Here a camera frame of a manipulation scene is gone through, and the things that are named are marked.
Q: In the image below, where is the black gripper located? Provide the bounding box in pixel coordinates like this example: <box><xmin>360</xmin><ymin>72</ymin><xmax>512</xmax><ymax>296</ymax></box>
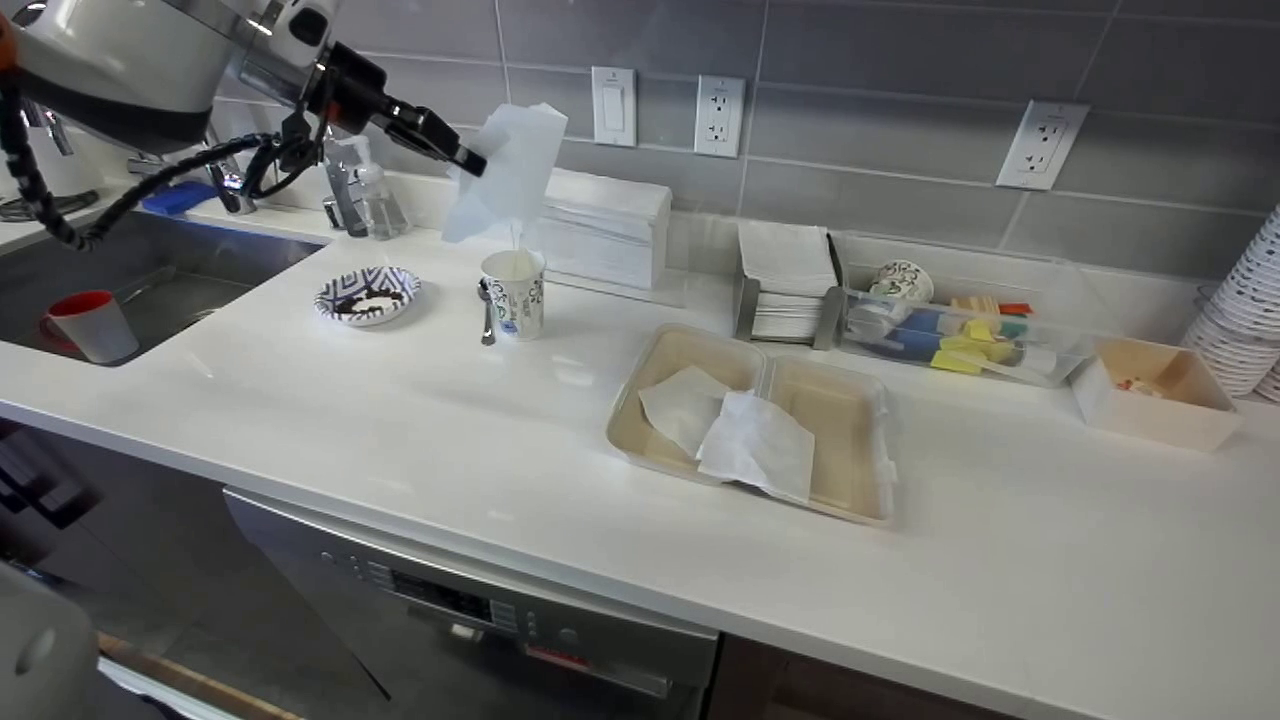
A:
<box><xmin>298</xmin><ymin>35</ymin><xmax>493</xmax><ymax>182</ymax></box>

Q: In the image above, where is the large embossed white paper towel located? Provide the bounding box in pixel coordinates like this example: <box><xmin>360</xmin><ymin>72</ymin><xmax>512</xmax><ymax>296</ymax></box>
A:
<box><xmin>442</xmin><ymin>100</ymin><xmax>573</xmax><ymax>252</ymax></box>

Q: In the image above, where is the patterned paper cup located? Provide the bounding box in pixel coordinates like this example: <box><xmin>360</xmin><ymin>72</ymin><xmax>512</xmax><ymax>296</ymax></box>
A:
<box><xmin>478</xmin><ymin>243</ymin><xmax>554</xmax><ymax>345</ymax></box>

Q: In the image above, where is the white folded napkin stack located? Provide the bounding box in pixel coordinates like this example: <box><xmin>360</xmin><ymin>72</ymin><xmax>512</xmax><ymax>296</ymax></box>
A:
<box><xmin>533</xmin><ymin>162</ymin><xmax>680</xmax><ymax>296</ymax></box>

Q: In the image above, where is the metal napkin holder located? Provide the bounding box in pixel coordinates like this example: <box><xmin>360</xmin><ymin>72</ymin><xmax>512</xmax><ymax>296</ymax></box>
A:
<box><xmin>729</xmin><ymin>215</ymin><xmax>850</xmax><ymax>357</ymax></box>

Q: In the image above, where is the red plastic cup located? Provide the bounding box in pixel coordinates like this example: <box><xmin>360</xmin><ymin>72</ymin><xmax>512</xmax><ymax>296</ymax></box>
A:
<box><xmin>39</xmin><ymin>286</ymin><xmax>139</xmax><ymax>371</ymax></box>

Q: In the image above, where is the beige clamshell food container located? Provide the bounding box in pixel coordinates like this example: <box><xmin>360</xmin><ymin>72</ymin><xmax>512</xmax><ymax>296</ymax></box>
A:
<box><xmin>605</xmin><ymin>321</ymin><xmax>901</xmax><ymax>529</ymax></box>

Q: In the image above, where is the clear pump bottle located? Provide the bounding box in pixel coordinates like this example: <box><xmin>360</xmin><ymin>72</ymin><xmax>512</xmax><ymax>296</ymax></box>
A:
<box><xmin>360</xmin><ymin>169</ymin><xmax>408</xmax><ymax>243</ymax></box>

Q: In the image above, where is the blue patterned paper plate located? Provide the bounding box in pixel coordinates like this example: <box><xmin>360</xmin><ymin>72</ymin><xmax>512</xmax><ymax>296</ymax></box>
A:
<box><xmin>312</xmin><ymin>261</ymin><xmax>429</xmax><ymax>333</ymax></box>

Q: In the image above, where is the metal spoon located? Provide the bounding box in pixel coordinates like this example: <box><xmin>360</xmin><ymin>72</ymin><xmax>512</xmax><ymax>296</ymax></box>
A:
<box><xmin>471</xmin><ymin>273</ymin><xmax>499</xmax><ymax>349</ymax></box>

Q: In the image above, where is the blue sponge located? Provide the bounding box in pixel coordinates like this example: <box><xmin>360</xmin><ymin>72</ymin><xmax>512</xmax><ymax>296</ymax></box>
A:
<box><xmin>135</xmin><ymin>176</ymin><xmax>225</xmax><ymax>222</ymax></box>

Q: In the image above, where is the stainless steel sink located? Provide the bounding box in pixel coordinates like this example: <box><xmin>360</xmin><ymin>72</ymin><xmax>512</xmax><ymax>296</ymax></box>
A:
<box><xmin>0</xmin><ymin>210</ymin><xmax>329</xmax><ymax>371</ymax></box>

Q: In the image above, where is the stainless steel dishwasher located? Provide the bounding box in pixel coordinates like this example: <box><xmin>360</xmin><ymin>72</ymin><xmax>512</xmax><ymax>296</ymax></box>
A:
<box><xmin>215</xmin><ymin>486</ymin><xmax>725</xmax><ymax>720</ymax></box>

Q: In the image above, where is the white container with orange items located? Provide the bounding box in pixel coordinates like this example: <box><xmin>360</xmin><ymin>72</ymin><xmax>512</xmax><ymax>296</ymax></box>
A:
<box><xmin>1069</xmin><ymin>333</ymin><xmax>1249</xmax><ymax>461</ymax></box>

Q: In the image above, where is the white light switch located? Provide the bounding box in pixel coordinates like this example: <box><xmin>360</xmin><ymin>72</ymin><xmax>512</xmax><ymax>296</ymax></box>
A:
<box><xmin>588</xmin><ymin>61</ymin><xmax>644</xmax><ymax>151</ymax></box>

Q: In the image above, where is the white wall outlet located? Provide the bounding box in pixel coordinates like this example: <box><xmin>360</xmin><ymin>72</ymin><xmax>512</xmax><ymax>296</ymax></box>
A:
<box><xmin>993</xmin><ymin>96</ymin><xmax>1092</xmax><ymax>198</ymax></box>
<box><xmin>690</xmin><ymin>72</ymin><xmax>747</xmax><ymax>163</ymax></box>

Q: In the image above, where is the black corrugated cable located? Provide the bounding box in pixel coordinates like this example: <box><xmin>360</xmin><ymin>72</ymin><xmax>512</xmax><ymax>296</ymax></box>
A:
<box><xmin>0</xmin><ymin>78</ymin><xmax>329</xmax><ymax>252</ymax></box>

